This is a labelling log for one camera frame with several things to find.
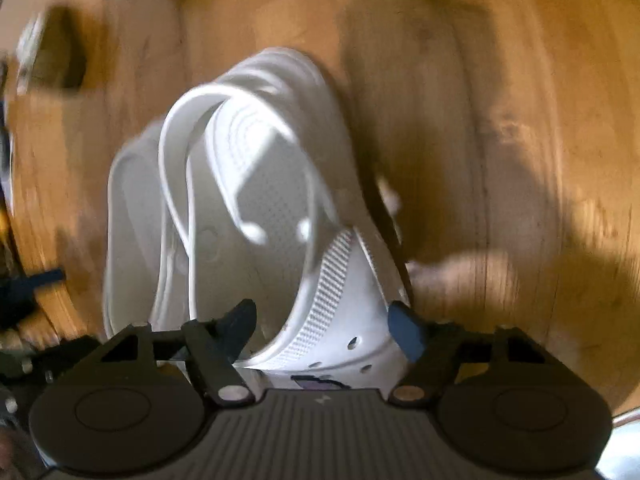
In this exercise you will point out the tan fleece-lined slipper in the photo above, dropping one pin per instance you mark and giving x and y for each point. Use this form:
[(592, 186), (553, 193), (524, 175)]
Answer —
[(60, 50)]

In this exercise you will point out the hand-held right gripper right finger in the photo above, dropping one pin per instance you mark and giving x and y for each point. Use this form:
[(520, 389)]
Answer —
[(406, 331)]

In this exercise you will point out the white clog with charm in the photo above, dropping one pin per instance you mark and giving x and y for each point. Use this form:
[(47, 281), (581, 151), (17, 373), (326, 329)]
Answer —
[(280, 180)]

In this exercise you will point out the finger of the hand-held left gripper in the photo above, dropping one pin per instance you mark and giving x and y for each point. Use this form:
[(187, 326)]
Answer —
[(35, 280)]

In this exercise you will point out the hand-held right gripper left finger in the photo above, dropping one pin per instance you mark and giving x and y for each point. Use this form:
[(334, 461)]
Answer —
[(239, 321)]

